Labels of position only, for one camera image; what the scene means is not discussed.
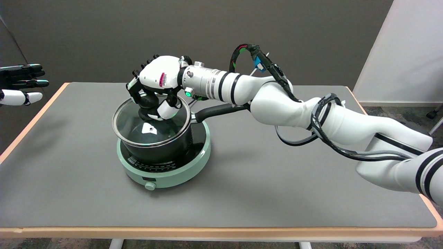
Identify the black saucepan with handle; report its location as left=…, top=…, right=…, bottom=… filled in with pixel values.
left=119, top=103, right=250, bottom=164

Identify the black caster wheel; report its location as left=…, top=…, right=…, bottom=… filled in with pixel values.
left=426, top=105, right=443, bottom=120

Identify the mint green induction cooker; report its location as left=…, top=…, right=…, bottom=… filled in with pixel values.
left=117, top=121, right=211, bottom=191

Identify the gray table mat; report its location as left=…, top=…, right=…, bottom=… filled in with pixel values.
left=0, top=83, right=438, bottom=228

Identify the glass pot lid black knob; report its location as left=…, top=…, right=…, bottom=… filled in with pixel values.
left=112, top=95, right=192, bottom=148

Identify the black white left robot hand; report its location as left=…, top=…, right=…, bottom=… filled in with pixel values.
left=0, top=64, right=49, bottom=107

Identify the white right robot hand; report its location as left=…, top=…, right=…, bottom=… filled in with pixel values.
left=126, top=54, right=192, bottom=121

